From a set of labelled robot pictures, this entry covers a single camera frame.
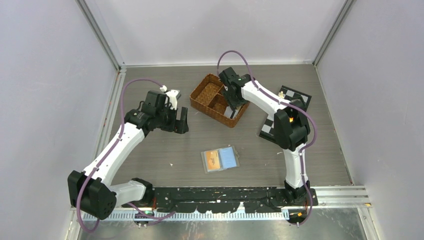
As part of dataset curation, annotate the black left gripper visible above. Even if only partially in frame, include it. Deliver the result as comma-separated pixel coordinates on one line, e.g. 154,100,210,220
155,104,188,134

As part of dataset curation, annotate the taupe leather card holder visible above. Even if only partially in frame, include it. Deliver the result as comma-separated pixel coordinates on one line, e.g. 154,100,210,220
200,145,240,174

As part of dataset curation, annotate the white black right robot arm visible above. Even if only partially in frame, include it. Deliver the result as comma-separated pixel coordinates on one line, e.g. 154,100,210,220
218,67,311,205

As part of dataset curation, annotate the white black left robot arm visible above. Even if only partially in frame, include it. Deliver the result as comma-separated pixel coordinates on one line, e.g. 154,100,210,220
67,89,189,220

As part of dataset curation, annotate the striped grey card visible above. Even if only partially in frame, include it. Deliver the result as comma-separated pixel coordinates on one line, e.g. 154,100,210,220
223,107,239,119

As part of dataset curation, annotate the woven brown compartment basket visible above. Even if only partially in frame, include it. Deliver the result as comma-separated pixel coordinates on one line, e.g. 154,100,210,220
189,73,249,128

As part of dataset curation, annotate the black white checkerboard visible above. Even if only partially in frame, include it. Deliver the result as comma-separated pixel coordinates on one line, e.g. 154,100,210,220
257,85,313,144

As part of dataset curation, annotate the black square framed object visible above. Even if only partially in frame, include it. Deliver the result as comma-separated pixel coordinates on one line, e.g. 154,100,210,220
291,96,305,105

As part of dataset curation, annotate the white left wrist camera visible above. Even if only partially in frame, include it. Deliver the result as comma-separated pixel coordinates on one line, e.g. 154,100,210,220
159,85,181,110

